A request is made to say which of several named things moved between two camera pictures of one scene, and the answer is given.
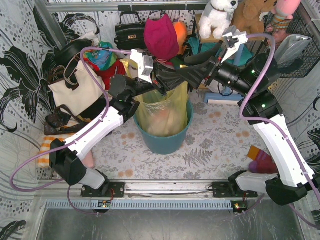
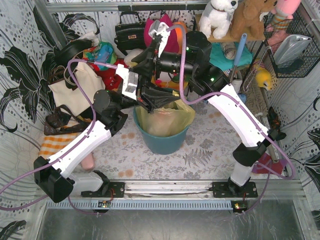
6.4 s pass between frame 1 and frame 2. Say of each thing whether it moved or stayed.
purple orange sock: stayed
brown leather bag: stayed
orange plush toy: stayed
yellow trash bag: moved
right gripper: moved
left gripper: moved
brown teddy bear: stayed
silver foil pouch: stayed
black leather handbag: stayed
